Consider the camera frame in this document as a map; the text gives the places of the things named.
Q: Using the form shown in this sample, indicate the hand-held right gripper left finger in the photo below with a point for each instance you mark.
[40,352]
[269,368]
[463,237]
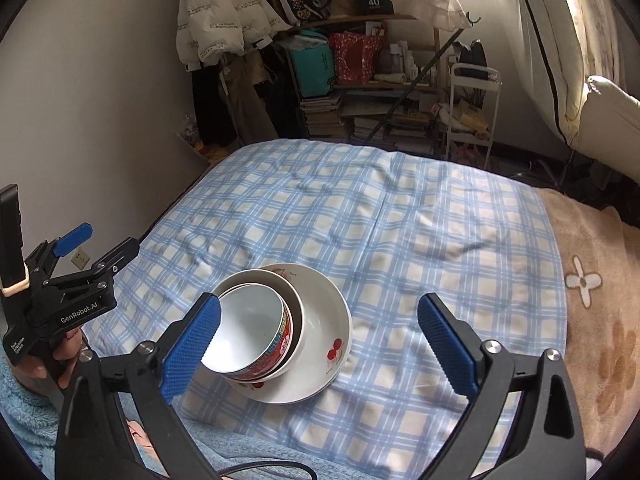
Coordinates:
[190,350]

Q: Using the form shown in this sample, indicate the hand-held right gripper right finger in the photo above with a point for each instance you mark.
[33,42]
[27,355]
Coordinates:
[447,350]

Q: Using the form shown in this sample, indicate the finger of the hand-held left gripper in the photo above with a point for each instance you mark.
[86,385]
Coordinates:
[115,257]
[75,237]

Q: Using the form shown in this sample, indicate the large red patterned bowl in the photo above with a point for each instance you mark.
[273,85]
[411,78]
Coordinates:
[250,325]

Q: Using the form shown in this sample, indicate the plain white bowl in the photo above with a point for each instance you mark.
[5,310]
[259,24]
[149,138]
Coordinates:
[257,277]

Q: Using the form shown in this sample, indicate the large cherry print plate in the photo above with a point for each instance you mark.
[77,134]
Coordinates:
[320,320]

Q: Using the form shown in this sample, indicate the person's left forearm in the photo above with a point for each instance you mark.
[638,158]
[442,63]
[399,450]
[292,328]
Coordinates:
[25,410]

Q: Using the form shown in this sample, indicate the person's left hand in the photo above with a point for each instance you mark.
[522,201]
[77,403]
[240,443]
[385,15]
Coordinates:
[70,355]

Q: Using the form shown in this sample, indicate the light blue fleece robe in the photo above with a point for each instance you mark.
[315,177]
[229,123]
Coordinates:
[250,447]

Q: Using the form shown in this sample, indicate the cardboard box with toys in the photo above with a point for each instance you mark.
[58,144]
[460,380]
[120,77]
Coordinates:
[200,142]

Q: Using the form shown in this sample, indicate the blue plaid bed sheet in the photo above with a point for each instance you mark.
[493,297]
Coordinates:
[375,220]

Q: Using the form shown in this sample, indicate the brown flower blanket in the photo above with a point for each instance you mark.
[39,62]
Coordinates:
[600,260]

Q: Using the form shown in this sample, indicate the black hanging coat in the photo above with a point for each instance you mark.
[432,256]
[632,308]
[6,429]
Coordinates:
[212,105]

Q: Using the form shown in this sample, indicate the beige hanging coat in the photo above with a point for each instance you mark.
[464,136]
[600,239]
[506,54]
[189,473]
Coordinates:
[250,100]

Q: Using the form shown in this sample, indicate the white trolley cart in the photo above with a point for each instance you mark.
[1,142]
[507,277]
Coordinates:
[475,135]

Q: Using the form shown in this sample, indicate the stack of books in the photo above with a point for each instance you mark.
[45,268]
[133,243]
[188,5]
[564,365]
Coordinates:
[322,117]

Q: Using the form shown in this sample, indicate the white puffer jacket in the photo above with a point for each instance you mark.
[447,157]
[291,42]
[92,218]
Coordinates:
[225,15]

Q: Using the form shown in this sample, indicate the black pole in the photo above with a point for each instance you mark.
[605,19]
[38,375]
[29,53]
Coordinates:
[415,85]

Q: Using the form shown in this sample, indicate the teal bag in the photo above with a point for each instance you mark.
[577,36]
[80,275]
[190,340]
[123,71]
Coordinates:
[310,67]

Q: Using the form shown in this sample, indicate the cream office chair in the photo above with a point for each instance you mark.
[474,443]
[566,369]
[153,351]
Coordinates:
[615,120]

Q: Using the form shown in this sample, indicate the group of white bottles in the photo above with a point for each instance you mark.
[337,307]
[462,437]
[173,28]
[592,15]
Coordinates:
[407,62]

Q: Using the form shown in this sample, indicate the black backpack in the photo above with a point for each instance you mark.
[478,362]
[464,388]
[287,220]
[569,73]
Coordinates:
[472,60]

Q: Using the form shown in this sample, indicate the red bag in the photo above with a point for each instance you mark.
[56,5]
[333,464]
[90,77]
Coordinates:
[355,57]

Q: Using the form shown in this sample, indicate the wooden shelf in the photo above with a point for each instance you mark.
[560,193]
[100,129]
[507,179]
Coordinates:
[360,19]

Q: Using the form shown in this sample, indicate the white wall socket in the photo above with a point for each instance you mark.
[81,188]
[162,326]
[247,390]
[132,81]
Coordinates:
[80,259]

